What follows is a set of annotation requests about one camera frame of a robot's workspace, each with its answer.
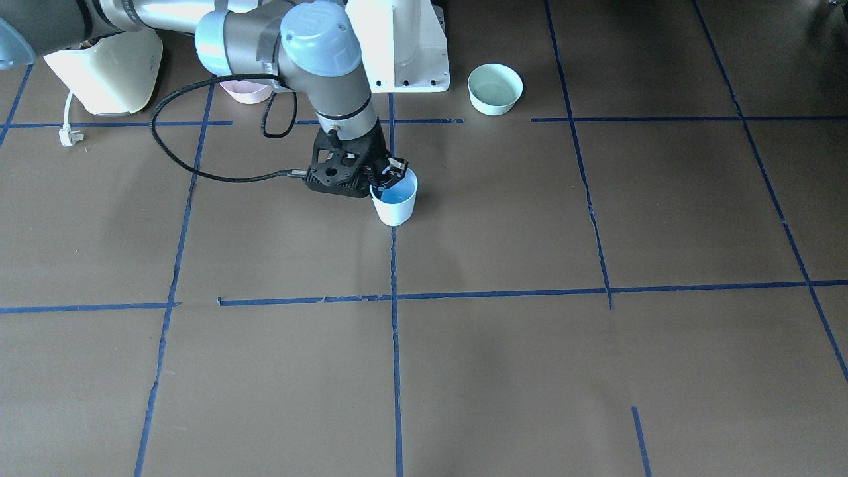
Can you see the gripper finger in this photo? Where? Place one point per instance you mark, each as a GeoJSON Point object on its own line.
{"type": "Point", "coordinates": [374, 172]}
{"type": "Point", "coordinates": [391, 171]}

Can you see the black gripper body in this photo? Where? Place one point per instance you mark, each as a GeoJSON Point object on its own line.
{"type": "Point", "coordinates": [372, 147]}

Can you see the light blue cup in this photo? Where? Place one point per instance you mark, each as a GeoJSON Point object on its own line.
{"type": "Point", "coordinates": [393, 208]}

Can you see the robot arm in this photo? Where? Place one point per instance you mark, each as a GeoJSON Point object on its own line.
{"type": "Point", "coordinates": [306, 47]}

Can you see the pink bowl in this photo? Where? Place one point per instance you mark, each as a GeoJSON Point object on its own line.
{"type": "Point", "coordinates": [246, 92]}

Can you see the green bowl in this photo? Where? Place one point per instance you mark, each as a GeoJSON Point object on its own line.
{"type": "Point", "coordinates": [494, 89]}

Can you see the cream toaster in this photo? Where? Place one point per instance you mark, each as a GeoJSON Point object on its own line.
{"type": "Point", "coordinates": [116, 76]}

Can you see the white camera pillar mount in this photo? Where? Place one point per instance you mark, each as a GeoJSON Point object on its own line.
{"type": "Point", "coordinates": [404, 45]}

